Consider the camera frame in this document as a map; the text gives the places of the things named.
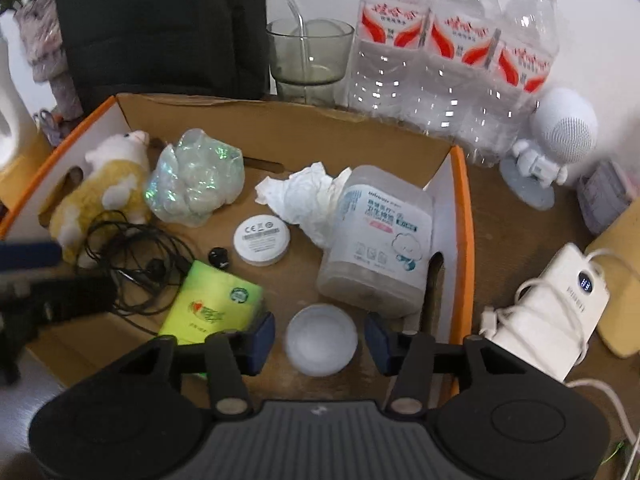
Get red and orange cardboard box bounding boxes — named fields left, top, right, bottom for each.
left=0, top=92, right=475, bottom=412

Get white astronaut speaker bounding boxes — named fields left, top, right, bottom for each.
left=502, top=87, right=599, bottom=211

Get black wired earphones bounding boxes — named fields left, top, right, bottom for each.
left=81, top=209, right=202, bottom=317

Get clear drinking straw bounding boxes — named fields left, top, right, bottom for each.
left=285, top=0, right=314, bottom=87

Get white power bank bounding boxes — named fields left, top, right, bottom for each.
left=478, top=242, right=612, bottom=384

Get white tissue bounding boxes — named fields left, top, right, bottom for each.
left=254, top=161, right=352, bottom=250

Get iridescent plastic wrap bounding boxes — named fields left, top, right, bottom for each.
left=144, top=128, right=246, bottom=229

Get white and yellow plush toy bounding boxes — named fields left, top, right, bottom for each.
left=47, top=129, right=154, bottom=267

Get white charging cable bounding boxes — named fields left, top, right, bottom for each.
left=479, top=247, right=640, bottom=480

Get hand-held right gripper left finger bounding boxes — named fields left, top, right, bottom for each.
left=107, top=311, right=277, bottom=419

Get glass cup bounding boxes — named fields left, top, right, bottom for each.
left=265, top=17, right=356, bottom=106

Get mauve knitted cloth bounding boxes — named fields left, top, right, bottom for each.
left=12, top=0, right=84, bottom=122

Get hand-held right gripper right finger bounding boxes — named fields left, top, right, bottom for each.
left=363, top=312, right=539, bottom=419

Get red label water bottle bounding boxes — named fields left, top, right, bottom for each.
left=347, top=0, right=434, bottom=122
left=424, top=0, right=502, bottom=142
left=464, top=0, right=560, bottom=169

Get green tissue packet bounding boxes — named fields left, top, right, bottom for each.
left=158, top=259, right=266, bottom=377

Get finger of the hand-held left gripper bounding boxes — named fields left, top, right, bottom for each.
left=0, top=241, right=61, bottom=274
left=0, top=274, right=119, bottom=332

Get yellow thermos jug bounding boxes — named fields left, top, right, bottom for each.
left=583, top=207, right=640, bottom=360

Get black paper bag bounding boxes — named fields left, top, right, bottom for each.
left=52, top=0, right=271, bottom=116

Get yellow mug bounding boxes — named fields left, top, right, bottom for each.
left=0, top=132, right=51, bottom=212

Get grey plug adapter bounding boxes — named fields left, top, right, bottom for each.
left=577, top=159, right=632, bottom=236

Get white round tin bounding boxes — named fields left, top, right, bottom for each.
left=233, top=213, right=291, bottom=267

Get clear cotton swab container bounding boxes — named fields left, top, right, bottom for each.
left=315, top=164, right=435, bottom=319

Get white detergent jug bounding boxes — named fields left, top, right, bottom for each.
left=0, top=35, right=39, bottom=171

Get round white lid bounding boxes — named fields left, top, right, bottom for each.
left=283, top=303, right=359, bottom=377

